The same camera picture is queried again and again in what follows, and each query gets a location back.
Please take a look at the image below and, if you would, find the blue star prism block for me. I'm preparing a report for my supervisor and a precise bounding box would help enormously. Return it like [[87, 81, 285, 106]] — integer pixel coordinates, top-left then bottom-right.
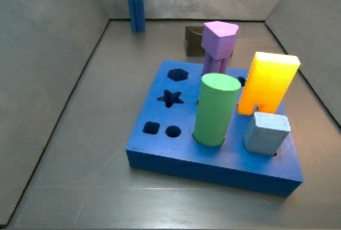
[[128, 0, 146, 33]]

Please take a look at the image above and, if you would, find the blue shape sorter board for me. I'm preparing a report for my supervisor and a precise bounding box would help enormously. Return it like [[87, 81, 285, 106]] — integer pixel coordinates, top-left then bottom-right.
[[127, 60, 303, 197]]

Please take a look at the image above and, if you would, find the purple pentagon block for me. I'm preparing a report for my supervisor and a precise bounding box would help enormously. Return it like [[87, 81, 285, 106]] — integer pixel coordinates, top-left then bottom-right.
[[200, 21, 238, 74]]

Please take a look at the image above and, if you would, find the yellow arch block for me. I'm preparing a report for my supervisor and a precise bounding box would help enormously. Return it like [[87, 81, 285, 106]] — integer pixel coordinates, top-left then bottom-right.
[[237, 52, 301, 115]]

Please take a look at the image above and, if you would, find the green cylinder block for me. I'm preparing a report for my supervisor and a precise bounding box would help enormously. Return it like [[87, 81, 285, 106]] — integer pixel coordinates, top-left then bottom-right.
[[192, 73, 241, 146]]

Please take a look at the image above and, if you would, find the light blue square block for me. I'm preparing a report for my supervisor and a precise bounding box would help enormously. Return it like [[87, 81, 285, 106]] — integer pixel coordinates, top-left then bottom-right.
[[243, 112, 290, 156]]

